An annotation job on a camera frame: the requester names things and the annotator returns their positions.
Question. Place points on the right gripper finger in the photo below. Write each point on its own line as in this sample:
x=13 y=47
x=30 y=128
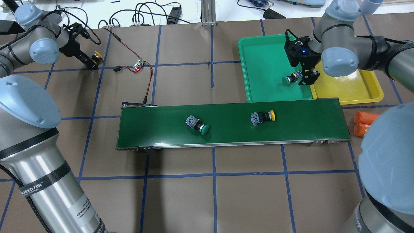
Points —
x=304 y=76
x=313 y=76

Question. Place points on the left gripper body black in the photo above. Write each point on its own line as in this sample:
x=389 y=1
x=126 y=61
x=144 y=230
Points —
x=69 y=49

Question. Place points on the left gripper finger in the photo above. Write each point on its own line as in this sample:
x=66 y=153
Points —
x=87 y=61

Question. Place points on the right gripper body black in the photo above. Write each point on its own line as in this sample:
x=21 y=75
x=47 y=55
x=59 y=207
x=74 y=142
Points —
x=307 y=59

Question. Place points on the yellow push button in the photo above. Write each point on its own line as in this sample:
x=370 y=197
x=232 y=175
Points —
x=97 y=57
x=261 y=117

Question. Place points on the green push button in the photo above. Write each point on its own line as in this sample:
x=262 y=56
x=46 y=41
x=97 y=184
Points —
x=294 y=77
x=196 y=124

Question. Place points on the plain orange cylinder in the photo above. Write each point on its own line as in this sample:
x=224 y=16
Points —
x=365 y=118

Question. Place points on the orange cylinder with label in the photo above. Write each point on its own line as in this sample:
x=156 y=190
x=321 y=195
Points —
x=360 y=129

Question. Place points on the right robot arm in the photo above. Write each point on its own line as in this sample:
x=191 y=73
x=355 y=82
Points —
x=386 y=162

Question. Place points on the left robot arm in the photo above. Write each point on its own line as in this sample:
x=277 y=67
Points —
x=29 y=120

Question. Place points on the green plastic tray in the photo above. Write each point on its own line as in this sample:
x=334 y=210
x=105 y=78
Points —
x=264 y=65

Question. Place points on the black power adapter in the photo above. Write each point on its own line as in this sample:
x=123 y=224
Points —
x=271 y=14

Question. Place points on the small red led board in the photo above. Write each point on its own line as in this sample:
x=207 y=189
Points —
x=138 y=66

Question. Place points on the yellow plastic tray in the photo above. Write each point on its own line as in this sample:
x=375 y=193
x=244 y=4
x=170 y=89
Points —
x=357 y=88

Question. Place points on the blue plaid umbrella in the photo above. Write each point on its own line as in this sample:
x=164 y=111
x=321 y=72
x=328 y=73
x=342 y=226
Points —
x=259 y=3

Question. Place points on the green conveyor belt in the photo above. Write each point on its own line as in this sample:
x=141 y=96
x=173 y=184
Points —
x=314 y=121

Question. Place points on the aluminium frame post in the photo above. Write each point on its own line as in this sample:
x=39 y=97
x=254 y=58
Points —
x=208 y=13

